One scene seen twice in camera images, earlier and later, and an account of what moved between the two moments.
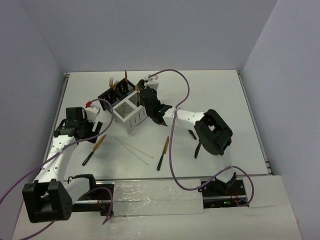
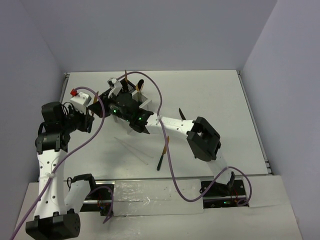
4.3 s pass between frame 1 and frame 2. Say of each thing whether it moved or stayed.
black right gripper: moved
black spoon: stayed
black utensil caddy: stayed
